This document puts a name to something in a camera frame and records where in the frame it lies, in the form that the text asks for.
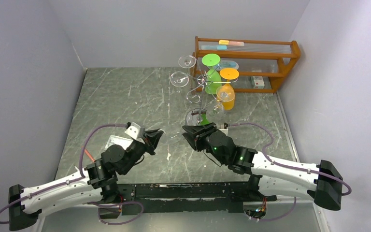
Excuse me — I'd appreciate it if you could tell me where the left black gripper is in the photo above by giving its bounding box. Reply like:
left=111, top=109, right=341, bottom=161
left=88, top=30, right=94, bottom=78
left=121, top=129, right=164, bottom=174

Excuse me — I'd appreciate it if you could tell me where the clear wine glass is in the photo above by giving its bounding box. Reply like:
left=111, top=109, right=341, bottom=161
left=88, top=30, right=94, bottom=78
left=178, top=55, right=197, bottom=69
left=169, top=71, right=189, bottom=88
left=206, top=95, right=225, bottom=122
left=185, top=108, right=210, bottom=126

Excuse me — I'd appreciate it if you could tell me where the orange plastic wine glass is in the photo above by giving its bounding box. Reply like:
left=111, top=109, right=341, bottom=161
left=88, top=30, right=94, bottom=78
left=216, top=68, right=240, bottom=111

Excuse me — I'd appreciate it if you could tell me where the green plastic wine glass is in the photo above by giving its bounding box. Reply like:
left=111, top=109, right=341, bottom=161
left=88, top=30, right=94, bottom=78
left=201, top=53, right=222, bottom=95

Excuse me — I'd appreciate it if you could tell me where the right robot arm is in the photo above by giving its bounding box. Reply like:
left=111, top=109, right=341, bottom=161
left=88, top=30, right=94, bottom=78
left=182, top=123, right=344, bottom=211

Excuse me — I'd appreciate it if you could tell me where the chrome wine glass rack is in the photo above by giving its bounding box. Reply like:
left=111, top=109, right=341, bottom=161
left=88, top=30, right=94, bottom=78
left=176, top=59, right=225, bottom=109

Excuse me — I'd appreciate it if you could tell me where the wooden shelf rack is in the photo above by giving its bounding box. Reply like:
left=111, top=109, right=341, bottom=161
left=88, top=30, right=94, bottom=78
left=192, top=36, right=301, bottom=93

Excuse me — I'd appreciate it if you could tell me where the clear plastic card case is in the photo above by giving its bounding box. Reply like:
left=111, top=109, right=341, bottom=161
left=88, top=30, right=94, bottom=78
left=104, top=135, right=132, bottom=150

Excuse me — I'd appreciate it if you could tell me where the red pen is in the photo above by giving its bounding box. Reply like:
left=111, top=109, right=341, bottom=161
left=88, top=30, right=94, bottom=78
left=84, top=149, right=95, bottom=162

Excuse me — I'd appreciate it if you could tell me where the blue oval plate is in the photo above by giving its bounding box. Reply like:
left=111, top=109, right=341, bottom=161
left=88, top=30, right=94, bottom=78
left=217, top=60, right=239, bottom=71

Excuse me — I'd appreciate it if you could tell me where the small white box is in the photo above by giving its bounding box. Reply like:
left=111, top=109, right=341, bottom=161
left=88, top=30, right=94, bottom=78
left=250, top=76, right=265, bottom=89

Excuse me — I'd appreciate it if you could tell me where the blue bar on shelf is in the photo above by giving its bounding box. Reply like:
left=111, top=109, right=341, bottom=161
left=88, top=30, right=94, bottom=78
left=200, top=45, right=227, bottom=51

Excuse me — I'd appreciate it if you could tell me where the yellow pink eraser bar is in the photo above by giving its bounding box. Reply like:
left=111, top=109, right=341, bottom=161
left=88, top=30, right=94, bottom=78
left=218, top=40, right=245, bottom=46

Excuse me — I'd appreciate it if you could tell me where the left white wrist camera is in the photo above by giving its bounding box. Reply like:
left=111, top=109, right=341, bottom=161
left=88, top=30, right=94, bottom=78
left=125, top=122, right=145, bottom=143

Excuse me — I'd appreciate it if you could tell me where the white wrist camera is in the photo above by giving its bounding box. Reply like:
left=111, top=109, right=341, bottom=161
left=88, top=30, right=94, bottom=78
left=216, top=123, right=229, bottom=131
left=125, top=122, right=145, bottom=143

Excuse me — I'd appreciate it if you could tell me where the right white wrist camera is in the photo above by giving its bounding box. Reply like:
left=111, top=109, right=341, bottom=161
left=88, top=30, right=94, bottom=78
left=216, top=123, right=229, bottom=131

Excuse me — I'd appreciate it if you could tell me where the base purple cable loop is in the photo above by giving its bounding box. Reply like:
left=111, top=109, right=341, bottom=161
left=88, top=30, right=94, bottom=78
left=89, top=201, right=144, bottom=226

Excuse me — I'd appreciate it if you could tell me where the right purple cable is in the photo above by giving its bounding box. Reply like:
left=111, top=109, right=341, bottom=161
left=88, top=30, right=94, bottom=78
left=227, top=122, right=353, bottom=197

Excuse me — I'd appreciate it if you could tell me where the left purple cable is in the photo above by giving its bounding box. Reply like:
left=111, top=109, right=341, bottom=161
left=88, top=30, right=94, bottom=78
left=0, top=123, right=130, bottom=225

